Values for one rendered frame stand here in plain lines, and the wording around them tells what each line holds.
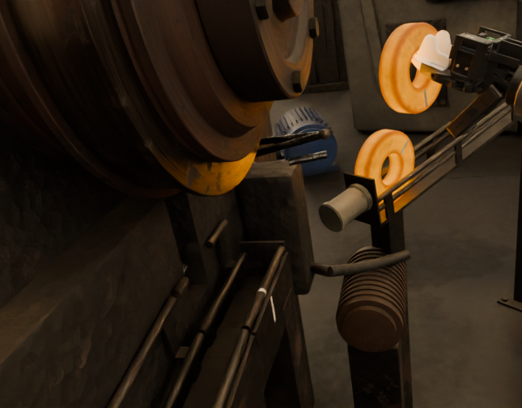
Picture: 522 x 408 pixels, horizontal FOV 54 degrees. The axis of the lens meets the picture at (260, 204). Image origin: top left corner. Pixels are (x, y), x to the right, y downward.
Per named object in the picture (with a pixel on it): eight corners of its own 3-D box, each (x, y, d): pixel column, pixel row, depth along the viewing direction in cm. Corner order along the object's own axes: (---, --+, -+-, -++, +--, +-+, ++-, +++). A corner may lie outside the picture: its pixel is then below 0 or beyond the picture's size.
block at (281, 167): (253, 296, 96) (230, 177, 86) (264, 272, 102) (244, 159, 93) (310, 298, 92) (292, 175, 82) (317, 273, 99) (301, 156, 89)
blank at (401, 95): (370, 40, 84) (387, 40, 82) (424, 10, 92) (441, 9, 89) (385, 127, 91) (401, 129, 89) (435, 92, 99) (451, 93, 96)
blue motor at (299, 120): (287, 189, 280) (278, 129, 266) (276, 155, 332) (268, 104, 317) (343, 179, 280) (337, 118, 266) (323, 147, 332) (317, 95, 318)
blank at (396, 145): (378, 216, 109) (391, 220, 106) (341, 179, 99) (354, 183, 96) (411, 155, 111) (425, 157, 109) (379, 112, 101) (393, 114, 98)
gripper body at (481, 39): (477, 24, 82) (552, 45, 75) (464, 75, 88) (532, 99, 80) (451, 33, 78) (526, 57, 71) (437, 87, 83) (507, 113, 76)
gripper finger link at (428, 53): (413, 24, 87) (461, 40, 81) (406, 58, 91) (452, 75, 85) (402, 28, 85) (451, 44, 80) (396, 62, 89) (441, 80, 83)
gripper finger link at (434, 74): (433, 57, 87) (479, 73, 81) (430, 67, 88) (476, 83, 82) (416, 63, 84) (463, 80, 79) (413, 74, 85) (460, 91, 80)
